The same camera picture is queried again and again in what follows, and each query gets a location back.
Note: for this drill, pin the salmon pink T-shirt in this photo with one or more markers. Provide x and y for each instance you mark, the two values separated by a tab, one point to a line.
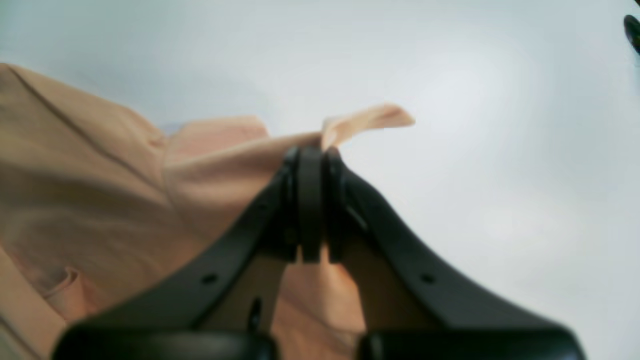
98	204

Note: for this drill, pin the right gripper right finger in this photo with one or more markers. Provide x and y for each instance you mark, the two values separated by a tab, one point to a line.
415	305

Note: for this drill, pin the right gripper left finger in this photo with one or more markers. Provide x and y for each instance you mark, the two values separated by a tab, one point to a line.
219	306

